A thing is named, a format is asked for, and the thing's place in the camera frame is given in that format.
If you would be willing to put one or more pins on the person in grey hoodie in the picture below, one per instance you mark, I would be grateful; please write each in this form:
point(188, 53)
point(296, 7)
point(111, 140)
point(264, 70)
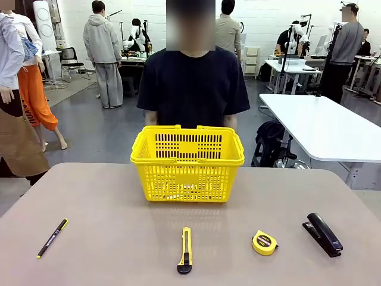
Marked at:
point(101, 44)

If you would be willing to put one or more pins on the person in grey sweater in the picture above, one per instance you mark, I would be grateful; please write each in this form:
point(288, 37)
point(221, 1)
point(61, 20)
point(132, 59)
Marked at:
point(346, 44)

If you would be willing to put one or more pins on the black backpack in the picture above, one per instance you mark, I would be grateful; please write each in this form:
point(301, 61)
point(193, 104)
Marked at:
point(268, 134)

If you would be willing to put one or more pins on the grey plastic stool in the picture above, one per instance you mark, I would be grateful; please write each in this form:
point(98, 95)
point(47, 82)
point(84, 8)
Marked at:
point(128, 85)

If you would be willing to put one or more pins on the person's left forearm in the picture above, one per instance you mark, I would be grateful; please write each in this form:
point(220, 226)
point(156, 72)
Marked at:
point(231, 121)

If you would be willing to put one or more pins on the black stapler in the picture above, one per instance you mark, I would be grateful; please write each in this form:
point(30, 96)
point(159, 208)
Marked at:
point(323, 235)

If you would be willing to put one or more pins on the person's right forearm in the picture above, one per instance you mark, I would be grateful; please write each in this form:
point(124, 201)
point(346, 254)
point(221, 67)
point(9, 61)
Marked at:
point(151, 118)

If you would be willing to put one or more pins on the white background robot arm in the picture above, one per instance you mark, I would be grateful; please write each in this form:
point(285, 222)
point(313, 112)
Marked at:
point(300, 32)

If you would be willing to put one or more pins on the yellow plastic shopping basket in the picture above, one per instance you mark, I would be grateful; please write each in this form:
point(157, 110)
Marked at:
point(184, 178)

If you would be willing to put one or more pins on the mannequin with brown apron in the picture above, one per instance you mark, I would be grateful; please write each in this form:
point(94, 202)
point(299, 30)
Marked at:
point(15, 143)

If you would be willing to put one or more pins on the black pen with yellow ends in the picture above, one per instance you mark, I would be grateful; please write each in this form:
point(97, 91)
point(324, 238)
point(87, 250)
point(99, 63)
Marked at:
point(53, 238)

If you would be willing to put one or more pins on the white black humanoid robot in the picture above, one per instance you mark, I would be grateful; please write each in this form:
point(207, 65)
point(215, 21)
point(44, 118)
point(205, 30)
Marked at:
point(135, 29)

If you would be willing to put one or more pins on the person in beige shirt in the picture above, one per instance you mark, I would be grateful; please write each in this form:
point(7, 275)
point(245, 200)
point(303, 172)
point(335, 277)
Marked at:
point(227, 32)

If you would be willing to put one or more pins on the mannequin in orange pants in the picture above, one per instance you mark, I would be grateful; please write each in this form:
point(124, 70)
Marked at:
point(32, 98)

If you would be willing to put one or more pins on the bending person in black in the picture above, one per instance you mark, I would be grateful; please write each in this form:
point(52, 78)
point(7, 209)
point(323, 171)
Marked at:
point(282, 40)

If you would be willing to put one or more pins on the black tripod pole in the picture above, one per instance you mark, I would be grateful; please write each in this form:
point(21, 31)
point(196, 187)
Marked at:
point(327, 65)
point(285, 59)

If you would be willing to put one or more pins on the white desk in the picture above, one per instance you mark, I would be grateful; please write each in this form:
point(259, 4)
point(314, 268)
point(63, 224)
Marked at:
point(293, 67)

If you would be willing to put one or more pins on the person in black t-shirt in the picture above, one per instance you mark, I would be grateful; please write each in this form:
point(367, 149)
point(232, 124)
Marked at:
point(193, 89)

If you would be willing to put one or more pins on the yellow black utility knife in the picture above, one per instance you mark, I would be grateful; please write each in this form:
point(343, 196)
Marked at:
point(186, 262)

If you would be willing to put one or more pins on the yellow tape measure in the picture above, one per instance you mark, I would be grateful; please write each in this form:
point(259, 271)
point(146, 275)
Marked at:
point(263, 242)

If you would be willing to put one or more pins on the seated person in black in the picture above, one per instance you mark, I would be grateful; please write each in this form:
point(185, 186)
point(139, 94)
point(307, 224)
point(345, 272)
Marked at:
point(364, 46)

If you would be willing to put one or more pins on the white drawer cabinet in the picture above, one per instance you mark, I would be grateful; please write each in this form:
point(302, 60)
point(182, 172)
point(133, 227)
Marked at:
point(251, 59)

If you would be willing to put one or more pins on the black office chair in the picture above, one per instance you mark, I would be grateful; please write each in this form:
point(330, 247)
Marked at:
point(70, 56)

